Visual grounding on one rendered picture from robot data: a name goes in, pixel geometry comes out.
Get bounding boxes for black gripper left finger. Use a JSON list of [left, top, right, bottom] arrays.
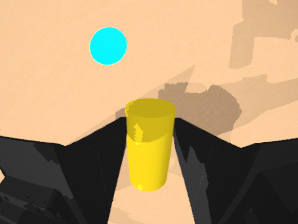
[[0, 117, 128, 224]]

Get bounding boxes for cyan circle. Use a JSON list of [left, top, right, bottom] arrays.
[[89, 27, 128, 65]]

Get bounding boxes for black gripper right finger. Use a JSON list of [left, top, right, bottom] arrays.
[[173, 119, 298, 224]]

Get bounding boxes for yellow cylinder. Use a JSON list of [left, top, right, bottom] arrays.
[[125, 99, 176, 192]]

